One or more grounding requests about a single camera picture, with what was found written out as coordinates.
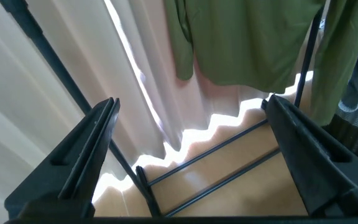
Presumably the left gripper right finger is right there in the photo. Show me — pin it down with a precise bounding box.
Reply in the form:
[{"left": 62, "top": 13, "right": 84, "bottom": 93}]
[{"left": 265, "top": 94, "right": 358, "bottom": 217}]

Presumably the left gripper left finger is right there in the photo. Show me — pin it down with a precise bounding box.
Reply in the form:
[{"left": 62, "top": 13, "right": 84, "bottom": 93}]
[{"left": 4, "top": 97, "right": 122, "bottom": 218}]

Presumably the green printed shirt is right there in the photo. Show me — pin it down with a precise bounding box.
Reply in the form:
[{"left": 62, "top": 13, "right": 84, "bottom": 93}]
[{"left": 163, "top": 0, "right": 358, "bottom": 127}]

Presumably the white laundry basket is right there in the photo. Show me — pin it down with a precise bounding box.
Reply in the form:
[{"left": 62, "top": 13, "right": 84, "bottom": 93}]
[{"left": 323, "top": 93, "right": 358, "bottom": 162}]

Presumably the black clothes rack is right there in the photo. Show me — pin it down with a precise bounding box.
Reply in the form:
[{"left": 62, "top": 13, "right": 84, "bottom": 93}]
[{"left": 0, "top": 0, "right": 326, "bottom": 218}]

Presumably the beige curtain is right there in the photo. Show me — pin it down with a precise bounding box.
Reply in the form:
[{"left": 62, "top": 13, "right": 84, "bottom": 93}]
[{"left": 0, "top": 0, "right": 326, "bottom": 224}]

